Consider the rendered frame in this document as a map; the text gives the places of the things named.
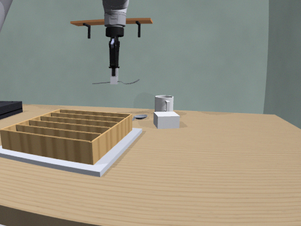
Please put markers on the grey mug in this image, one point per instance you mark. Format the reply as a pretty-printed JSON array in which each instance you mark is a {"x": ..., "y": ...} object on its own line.
[{"x": 162, "y": 103}]

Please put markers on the wooden cutlery tray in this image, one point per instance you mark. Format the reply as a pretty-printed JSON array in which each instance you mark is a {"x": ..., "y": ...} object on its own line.
[{"x": 74, "y": 139}]

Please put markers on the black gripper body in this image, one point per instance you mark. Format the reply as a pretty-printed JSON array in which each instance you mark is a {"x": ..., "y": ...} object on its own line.
[{"x": 114, "y": 33}]

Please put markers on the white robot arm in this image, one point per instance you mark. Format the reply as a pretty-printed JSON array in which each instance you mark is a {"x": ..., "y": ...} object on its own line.
[{"x": 114, "y": 12}]

